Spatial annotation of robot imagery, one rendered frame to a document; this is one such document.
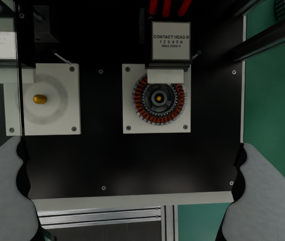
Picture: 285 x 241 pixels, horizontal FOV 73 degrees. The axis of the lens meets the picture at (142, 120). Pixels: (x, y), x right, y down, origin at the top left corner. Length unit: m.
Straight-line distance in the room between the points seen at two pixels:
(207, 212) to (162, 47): 1.29
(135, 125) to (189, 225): 1.15
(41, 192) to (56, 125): 0.16
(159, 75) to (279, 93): 0.34
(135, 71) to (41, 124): 0.23
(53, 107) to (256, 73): 0.47
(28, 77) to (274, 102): 0.53
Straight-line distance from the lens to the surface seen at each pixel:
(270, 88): 0.57
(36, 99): 0.43
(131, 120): 0.42
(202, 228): 1.53
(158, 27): 0.31
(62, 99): 0.44
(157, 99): 0.40
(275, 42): 0.40
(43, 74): 0.46
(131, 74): 0.43
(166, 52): 0.30
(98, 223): 1.16
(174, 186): 0.48
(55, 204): 0.54
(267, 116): 0.57
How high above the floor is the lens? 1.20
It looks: 84 degrees down
